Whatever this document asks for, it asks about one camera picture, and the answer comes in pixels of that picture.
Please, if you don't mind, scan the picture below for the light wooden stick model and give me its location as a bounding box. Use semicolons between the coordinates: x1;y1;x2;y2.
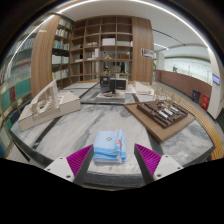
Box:
152;84;183;104

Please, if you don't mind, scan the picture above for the dark bookshelf with books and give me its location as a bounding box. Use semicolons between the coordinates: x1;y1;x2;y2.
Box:
50;18;73;89

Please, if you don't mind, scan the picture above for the red waste bin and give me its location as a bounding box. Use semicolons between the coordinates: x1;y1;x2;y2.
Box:
200;94;211;111

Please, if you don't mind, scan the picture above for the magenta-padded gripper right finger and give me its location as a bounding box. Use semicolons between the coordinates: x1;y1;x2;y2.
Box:
133;143;185;186

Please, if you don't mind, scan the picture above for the black waste bin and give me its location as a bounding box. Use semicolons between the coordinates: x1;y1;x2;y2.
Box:
192;89;201;104

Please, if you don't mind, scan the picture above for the beige stepped architectural model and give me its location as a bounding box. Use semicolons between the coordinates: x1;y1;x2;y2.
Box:
17;79;82;132

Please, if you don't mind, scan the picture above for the wall-mounted screen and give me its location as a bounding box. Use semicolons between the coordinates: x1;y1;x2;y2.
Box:
212;73;221;86

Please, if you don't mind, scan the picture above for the white wall sign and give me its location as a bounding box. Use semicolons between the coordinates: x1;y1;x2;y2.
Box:
140;47;155;60

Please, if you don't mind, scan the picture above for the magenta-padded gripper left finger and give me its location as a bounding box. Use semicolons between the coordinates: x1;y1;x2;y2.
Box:
43;143;95;187

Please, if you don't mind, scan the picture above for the glass-fronted bookshelf wall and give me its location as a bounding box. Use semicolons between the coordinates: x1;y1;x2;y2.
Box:
0;29;36;158

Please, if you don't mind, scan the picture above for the dark brown architectural model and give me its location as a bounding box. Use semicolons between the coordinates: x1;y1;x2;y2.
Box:
136;99;189;130

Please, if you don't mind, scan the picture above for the light blue printed towel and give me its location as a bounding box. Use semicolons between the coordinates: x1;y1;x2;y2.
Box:
92;129;128;165

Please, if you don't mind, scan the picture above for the wooden open shelf unit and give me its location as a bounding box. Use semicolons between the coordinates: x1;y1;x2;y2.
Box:
69;15;134;83

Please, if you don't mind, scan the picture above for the small white architectural model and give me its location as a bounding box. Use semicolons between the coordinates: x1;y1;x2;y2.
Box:
134;80;155;96

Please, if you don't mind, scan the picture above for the wooden model base board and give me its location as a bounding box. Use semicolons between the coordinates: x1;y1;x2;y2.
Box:
123;99;197;144

